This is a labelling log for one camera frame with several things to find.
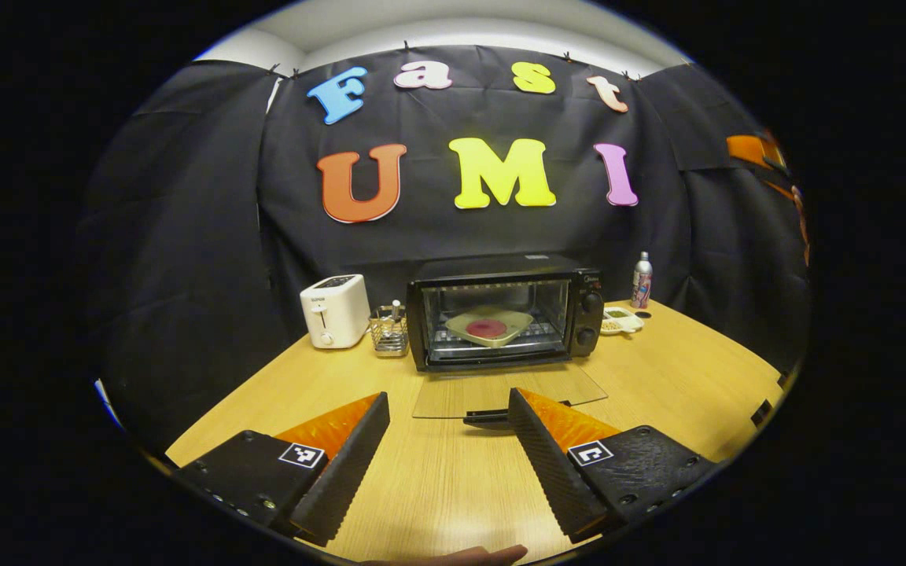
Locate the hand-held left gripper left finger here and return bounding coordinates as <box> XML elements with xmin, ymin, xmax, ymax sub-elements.
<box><xmin>174</xmin><ymin>391</ymin><xmax>391</xmax><ymax>549</ymax></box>

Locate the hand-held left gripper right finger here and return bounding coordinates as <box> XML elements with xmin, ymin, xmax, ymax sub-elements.
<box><xmin>506</xmin><ymin>387</ymin><xmax>721</xmax><ymax>545</ymax></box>

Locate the cream plate with pink food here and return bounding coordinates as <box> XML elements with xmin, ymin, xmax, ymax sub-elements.
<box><xmin>445</xmin><ymin>307</ymin><xmax>534</xmax><ymax>348</ymax></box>

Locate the black electric oven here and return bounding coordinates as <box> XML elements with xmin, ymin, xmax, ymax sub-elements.
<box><xmin>406</xmin><ymin>253</ymin><xmax>608</xmax><ymax>430</ymax></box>

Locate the white toaster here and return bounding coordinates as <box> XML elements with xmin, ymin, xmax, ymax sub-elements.
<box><xmin>300</xmin><ymin>274</ymin><xmax>371</xmax><ymax>350</ymax></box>

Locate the white divided snack dish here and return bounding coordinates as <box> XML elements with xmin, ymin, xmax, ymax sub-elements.
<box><xmin>601</xmin><ymin>307</ymin><xmax>645</xmax><ymax>336</ymax></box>

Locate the silver spray bottle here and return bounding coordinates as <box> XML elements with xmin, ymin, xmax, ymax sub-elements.
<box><xmin>631</xmin><ymin>252</ymin><xmax>654</xmax><ymax>310</ymax></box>

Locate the black backdrop cloth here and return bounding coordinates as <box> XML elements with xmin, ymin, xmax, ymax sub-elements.
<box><xmin>79</xmin><ymin>43</ymin><xmax>812</xmax><ymax>457</ymax></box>

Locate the small wire mesh basket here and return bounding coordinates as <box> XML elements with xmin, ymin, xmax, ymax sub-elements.
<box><xmin>369</xmin><ymin>300</ymin><xmax>410</xmax><ymax>358</ymax></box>

